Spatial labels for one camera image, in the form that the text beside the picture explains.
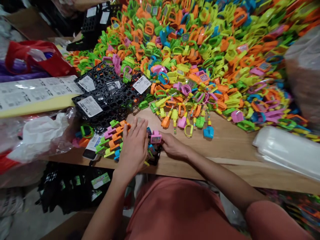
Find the pile of colourful toy watches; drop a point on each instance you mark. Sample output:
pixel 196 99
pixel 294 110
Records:
pixel 212 57

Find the purple bag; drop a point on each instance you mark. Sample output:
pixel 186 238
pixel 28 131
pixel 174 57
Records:
pixel 20 72

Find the row of mounted toy watches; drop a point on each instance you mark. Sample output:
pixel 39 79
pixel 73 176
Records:
pixel 113 142

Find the stack of flat clear bags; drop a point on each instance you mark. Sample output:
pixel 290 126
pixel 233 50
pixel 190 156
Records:
pixel 290 152

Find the large filled clear plastic bag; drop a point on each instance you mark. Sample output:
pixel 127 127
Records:
pixel 305 75

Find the white phone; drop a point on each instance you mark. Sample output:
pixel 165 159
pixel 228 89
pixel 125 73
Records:
pixel 91 151

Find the person's body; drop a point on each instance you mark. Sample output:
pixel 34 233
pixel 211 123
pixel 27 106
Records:
pixel 180 212

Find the heap of toys under table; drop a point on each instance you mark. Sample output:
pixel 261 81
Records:
pixel 300 212

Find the red bag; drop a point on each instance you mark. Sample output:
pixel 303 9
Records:
pixel 47 60

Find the crumpled clear plastic bags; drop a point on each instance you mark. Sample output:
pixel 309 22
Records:
pixel 37 135

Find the person's right hand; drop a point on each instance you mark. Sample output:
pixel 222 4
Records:
pixel 175 148

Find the heap of black grid trays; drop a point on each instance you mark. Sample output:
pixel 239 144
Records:
pixel 97 25

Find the person's right fingers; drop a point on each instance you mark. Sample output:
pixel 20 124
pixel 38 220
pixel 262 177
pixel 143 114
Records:
pixel 166 140

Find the sheet of white labels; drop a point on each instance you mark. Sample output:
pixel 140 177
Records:
pixel 35 91

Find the person's left hand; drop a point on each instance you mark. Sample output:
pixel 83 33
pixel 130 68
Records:
pixel 133 150

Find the bundle of packed black trays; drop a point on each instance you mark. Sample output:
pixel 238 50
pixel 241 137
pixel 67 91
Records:
pixel 72 187

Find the yellow foam board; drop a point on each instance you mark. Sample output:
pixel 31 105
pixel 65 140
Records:
pixel 35 107

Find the pink toy watch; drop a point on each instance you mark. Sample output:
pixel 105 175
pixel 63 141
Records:
pixel 156 137

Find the cardboard box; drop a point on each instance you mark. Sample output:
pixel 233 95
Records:
pixel 30 23

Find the stack of black grid trays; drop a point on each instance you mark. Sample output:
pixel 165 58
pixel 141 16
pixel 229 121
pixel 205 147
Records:
pixel 110 97

